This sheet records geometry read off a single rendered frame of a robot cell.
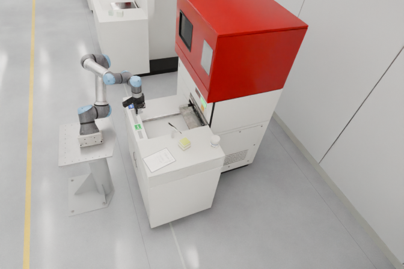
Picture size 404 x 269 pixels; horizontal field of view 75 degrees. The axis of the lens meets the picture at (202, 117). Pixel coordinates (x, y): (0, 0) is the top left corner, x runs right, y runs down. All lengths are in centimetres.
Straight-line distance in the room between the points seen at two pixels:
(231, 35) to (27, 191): 255
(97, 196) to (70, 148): 81
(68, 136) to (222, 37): 152
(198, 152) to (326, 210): 180
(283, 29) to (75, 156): 185
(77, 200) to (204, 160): 152
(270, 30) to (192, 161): 110
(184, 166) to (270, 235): 134
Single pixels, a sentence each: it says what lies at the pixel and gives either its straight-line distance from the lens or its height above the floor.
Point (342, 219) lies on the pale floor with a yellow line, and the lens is 342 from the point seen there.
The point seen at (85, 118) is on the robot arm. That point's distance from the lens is 230.
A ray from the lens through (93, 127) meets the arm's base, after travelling 231.
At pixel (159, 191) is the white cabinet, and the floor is 73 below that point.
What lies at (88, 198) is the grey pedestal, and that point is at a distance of 305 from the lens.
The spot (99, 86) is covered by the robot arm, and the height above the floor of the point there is 119.
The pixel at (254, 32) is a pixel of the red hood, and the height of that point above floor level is 181.
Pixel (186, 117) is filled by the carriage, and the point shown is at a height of 88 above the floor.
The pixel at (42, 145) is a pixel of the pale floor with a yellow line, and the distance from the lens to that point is 364.
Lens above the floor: 262
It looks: 45 degrees down
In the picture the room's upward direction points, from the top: 9 degrees clockwise
